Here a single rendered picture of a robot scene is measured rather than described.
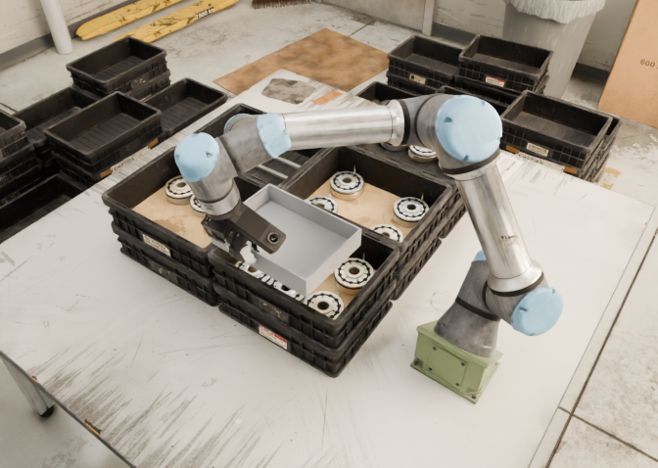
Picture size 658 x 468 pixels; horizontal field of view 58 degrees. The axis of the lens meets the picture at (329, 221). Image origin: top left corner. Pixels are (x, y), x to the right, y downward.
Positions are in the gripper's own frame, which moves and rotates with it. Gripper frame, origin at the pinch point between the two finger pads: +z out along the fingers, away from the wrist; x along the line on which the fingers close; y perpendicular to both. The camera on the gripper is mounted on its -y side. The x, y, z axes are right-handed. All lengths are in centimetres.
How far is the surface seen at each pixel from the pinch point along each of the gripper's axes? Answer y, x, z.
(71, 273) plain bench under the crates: 67, 17, 35
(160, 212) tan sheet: 52, -10, 29
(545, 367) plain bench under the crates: -60, -24, 47
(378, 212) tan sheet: -2, -43, 39
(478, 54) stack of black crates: 31, -199, 119
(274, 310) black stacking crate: 0.8, 1.9, 23.8
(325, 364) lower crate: -14.0, 5.1, 34.3
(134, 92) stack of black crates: 160, -80, 86
